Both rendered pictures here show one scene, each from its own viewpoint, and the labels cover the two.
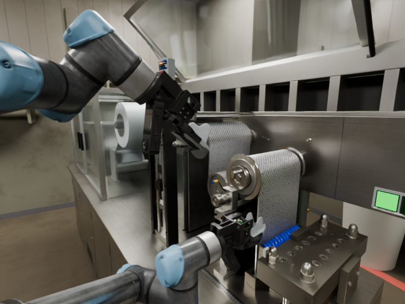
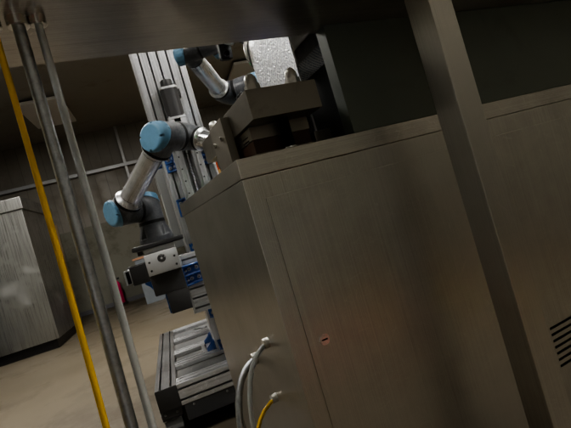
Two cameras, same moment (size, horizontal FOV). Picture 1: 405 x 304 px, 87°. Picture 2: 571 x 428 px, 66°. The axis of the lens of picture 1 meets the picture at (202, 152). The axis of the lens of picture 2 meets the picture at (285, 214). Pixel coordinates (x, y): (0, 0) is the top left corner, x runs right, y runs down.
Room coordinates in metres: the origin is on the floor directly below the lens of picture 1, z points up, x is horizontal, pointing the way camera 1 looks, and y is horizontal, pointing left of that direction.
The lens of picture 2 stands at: (0.90, -1.41, 0.77)
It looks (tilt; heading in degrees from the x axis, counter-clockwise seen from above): 0 degrees down; 104
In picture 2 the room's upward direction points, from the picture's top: 16 degrees counter-clockwise
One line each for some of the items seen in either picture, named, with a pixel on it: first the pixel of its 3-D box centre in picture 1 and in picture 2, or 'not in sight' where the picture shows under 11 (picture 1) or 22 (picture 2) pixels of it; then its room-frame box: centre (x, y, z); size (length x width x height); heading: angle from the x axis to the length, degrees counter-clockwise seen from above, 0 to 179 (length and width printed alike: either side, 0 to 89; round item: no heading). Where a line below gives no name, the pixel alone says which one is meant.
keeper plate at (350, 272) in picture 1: (349, 280); (223, 147); (0.55, -0.44, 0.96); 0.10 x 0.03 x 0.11; 128
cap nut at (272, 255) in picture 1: (272, 253); not in sight; (0.55, -0.20, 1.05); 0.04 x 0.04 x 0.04
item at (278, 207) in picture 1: (279, 212); (278, 81); (0.69, -0.26, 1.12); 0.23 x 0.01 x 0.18; 128
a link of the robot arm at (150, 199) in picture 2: not in sight; (146, 206); (-0.18, 0.40, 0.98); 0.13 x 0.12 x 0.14; 71
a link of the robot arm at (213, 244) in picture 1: (207, 247); not in sight; (0.50, -0.01, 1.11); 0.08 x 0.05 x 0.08; 38
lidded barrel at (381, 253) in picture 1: (371, 225); not in sight; (1.98, -1.70, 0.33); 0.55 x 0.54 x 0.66; 120
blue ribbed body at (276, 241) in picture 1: (282, 238); not in sight; (0.67, -0.28, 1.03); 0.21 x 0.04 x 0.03; 128
